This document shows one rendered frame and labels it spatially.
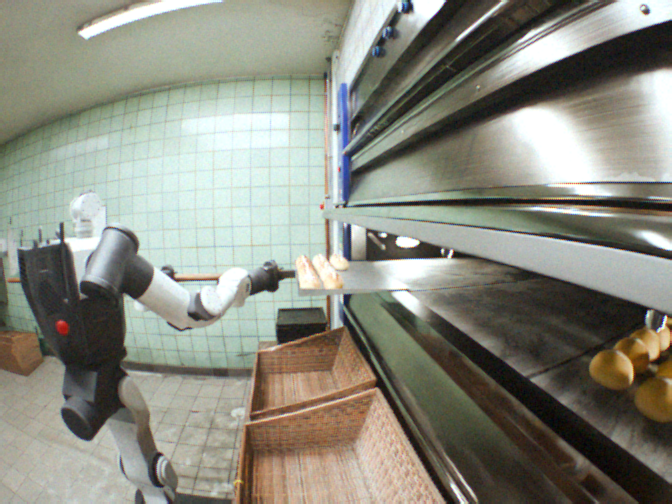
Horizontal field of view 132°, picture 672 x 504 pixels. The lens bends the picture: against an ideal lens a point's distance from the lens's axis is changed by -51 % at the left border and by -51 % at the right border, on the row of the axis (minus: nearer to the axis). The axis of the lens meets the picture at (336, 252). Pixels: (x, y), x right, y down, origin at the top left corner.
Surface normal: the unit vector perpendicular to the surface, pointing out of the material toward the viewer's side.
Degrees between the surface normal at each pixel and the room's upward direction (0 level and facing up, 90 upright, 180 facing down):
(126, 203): 90
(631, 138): 70
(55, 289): 90
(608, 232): 78
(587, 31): 90
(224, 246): 90
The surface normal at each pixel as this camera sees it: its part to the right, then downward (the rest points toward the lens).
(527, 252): -0.97, -0.18
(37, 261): 0.94, 0.04
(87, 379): 0.09, -0.61
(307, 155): 0.14, 0.13
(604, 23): -0.99, 0.03
